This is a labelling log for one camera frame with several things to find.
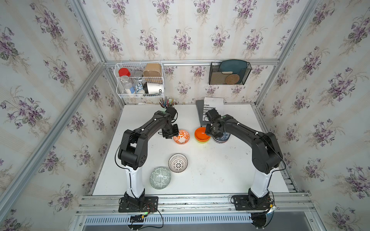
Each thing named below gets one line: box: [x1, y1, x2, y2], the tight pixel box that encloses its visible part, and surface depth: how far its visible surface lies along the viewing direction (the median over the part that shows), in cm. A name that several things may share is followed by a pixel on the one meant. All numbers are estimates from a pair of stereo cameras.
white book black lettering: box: [202, 97, 225, 121], surface depth 113 cm
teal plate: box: [218, 59, 248, 84], surface depth 95 cm
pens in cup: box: [158, 95, 175, 109], surface depth 103 cm
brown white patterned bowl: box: [168, 153, 189, 173], surface depth 88 cm
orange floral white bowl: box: [173, 128, 191, 145], surface depth 98 cm
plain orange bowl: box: [194, 127, 211, 142], surface depth 95 cm
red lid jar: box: [118, 67, 132, 78], surface depth 94 cm
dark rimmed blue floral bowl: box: [212, 131, 231, 144], surface depth 94 cm
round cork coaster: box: [224, 74, 240, 85], surface depth 100 cm
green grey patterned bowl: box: [149, 166, 172, 190], surface depth 82 cm
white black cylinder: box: [143, 82, 163, 94], surface depth 95 cm
